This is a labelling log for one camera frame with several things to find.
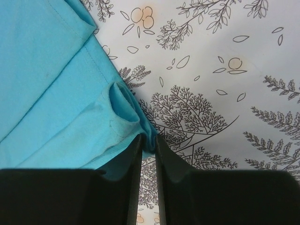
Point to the turquoise t-shirt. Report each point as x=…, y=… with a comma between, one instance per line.
x=62, y=103

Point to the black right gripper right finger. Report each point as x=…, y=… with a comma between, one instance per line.
x=189, y=196

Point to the floral patterned table mat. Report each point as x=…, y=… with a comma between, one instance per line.
x=218, y=79

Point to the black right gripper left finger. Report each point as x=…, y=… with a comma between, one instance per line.
x=105, y=196

